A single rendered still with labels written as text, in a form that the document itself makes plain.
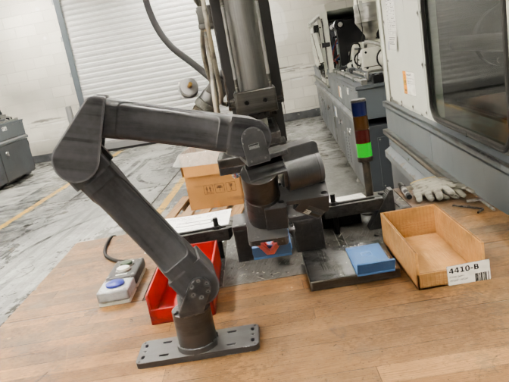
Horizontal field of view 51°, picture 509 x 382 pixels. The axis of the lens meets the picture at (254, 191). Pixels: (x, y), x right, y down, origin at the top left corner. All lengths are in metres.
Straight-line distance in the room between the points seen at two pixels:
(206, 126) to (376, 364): 0.42
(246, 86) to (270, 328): 0.51
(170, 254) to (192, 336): 0.14
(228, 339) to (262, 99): 0.51
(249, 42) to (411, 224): 0.52
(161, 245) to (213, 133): 0.19
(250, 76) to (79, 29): 9.89
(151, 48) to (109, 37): 0.82
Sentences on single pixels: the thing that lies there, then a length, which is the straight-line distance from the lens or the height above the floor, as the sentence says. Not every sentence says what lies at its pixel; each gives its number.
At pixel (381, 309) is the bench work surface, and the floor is 0.90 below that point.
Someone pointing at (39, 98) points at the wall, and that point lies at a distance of 11.42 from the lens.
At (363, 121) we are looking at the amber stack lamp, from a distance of 1.37.
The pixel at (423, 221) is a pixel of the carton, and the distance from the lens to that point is 1.23.
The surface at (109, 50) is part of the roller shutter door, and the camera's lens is 10.81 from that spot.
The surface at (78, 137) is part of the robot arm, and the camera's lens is 0.78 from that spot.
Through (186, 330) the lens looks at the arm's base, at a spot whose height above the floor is 0.95.
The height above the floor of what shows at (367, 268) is 0.94.
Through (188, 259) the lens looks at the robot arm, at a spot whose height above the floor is 1.07.
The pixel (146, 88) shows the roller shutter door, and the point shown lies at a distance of 10.66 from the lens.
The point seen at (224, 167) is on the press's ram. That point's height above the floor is 1.12.
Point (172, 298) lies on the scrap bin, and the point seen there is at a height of 0.91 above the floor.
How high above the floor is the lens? 1.35
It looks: 14 degrees down
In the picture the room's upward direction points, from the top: 10 degrees counter-clockwise
